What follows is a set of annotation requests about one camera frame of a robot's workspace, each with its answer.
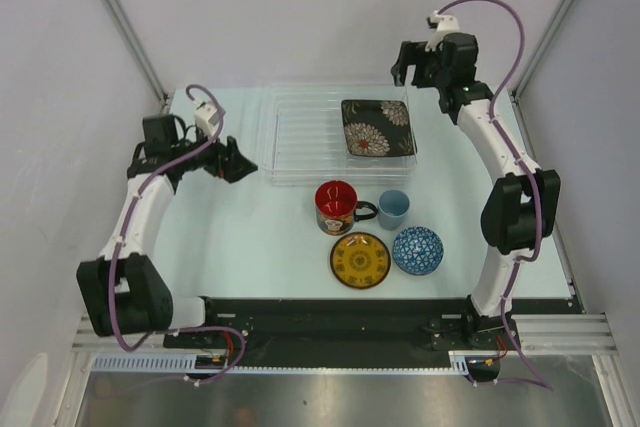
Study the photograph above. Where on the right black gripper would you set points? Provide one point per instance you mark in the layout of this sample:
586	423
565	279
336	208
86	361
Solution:
411	54

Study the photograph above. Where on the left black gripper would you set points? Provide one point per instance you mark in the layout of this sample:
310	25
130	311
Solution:
230	160

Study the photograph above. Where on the black floral square plate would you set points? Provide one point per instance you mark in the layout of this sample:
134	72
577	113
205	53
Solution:
377	128

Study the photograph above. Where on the clear plastic dish rack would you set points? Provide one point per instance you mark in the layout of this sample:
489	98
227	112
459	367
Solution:
302	140

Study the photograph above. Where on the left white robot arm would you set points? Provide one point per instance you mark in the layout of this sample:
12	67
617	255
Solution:
122	290

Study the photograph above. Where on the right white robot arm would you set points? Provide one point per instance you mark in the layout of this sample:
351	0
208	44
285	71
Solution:
521	208

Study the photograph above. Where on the red black mug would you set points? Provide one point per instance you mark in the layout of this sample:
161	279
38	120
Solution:
338	207

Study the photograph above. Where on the light blue cup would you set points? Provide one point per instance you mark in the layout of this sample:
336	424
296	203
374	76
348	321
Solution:
393	206

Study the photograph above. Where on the yellow round patterned plate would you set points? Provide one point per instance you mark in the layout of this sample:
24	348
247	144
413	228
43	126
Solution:
360	260

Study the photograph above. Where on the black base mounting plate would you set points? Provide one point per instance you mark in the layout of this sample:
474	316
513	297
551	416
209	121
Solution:
429	321

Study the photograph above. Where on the blue white patterned bowl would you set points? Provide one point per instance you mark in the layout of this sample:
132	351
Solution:
417	251

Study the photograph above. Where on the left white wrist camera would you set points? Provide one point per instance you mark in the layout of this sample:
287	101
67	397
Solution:
209	118

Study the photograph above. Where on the slotted cable duct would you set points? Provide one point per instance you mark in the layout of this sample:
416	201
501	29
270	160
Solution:
209	364

